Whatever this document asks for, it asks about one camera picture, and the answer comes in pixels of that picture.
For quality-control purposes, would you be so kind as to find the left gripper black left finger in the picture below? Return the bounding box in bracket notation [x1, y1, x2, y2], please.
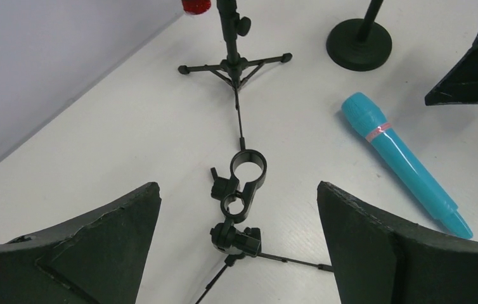
[0, 182, 161, 303]

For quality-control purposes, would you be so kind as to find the black round-base mic stand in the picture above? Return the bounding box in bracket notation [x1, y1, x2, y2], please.
[326, 0, 392, 72]

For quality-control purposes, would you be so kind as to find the black shock-mount tripod stand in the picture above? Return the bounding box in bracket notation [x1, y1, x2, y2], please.
[178, 0, 293, 151]

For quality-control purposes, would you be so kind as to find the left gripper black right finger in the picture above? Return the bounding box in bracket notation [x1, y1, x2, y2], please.
[317, 182, 478, 303]

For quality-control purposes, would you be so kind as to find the red glitter microphone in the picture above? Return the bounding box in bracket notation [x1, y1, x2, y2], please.
[181, 0, 212, 15]

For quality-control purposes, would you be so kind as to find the teal microphone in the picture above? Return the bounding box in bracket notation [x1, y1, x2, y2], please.
[341, 92, 474, 239]

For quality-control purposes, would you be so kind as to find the black clip tripod stand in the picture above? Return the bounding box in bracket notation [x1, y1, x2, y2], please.
[196, 148, 334, 303]

